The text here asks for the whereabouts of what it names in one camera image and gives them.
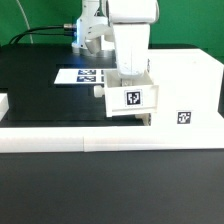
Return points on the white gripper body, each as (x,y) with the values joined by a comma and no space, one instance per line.
(131,47)

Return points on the white drawer box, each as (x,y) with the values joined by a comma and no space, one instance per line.
(127,96)
(145,118)

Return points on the white drawer cabinet frame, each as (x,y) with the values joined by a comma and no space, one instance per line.
(189,83)

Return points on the white front drawer box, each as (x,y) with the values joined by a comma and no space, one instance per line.
(145,118)

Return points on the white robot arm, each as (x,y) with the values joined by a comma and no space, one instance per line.
(109,12)

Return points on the white marker base plate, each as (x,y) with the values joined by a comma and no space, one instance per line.
(79,76)

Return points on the white L-shaped boundary rail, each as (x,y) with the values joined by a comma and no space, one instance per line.
(209,135)

